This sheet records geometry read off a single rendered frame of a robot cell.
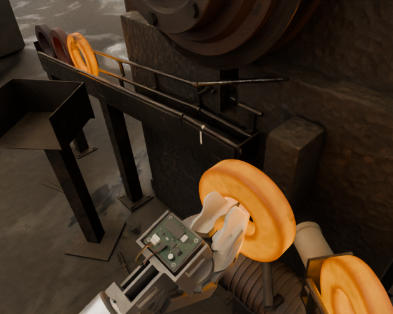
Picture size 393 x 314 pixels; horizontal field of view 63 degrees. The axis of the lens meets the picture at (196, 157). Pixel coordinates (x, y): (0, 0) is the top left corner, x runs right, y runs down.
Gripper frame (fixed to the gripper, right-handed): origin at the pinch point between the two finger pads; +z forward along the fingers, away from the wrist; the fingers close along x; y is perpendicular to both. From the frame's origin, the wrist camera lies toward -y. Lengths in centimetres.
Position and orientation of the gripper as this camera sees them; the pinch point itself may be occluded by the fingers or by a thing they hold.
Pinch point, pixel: (243, 202)
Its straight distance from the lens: 45.9
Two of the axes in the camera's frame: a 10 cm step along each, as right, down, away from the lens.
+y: -2.5, -5.8, -7.8
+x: -6.8, -4.6, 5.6
